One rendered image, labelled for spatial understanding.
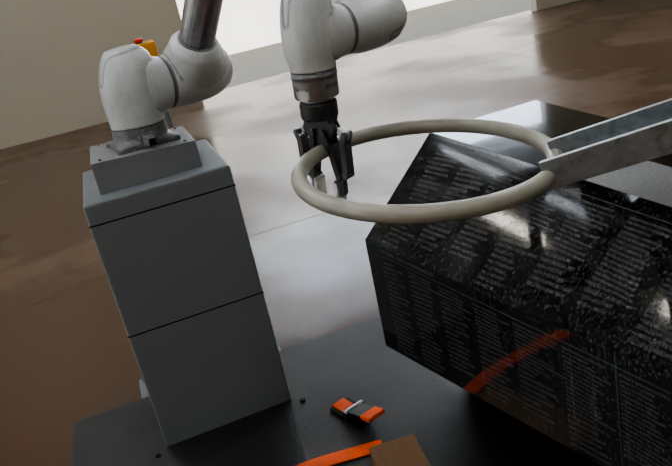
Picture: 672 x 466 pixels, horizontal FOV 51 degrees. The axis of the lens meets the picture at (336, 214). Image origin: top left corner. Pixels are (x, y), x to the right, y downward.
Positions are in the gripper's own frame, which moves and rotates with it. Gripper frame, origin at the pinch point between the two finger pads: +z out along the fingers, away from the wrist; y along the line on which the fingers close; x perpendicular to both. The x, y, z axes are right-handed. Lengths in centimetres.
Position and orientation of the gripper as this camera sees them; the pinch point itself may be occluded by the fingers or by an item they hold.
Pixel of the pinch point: (330, 194)
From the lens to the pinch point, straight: 145.0
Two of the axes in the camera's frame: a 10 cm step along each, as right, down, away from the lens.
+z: 1.3, 9.1, 3.8
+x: 6.0, -3.8, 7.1
